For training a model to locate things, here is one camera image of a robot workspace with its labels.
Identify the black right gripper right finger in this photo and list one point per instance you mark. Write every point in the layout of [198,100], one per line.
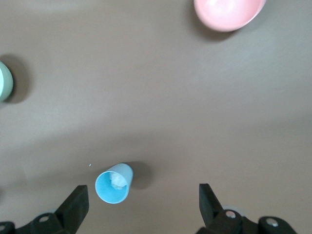
[219,221]

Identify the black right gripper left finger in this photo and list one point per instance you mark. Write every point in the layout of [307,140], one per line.
[61,219]

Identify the blue cup with white wad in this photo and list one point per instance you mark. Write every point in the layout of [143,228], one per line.
[107,192]

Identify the white wad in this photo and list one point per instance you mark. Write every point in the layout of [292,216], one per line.
[118,181]

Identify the pale green bowl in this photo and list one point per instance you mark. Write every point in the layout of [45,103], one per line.
[5,83]

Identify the pink bowl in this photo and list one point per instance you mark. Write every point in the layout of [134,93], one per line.
[226,12]

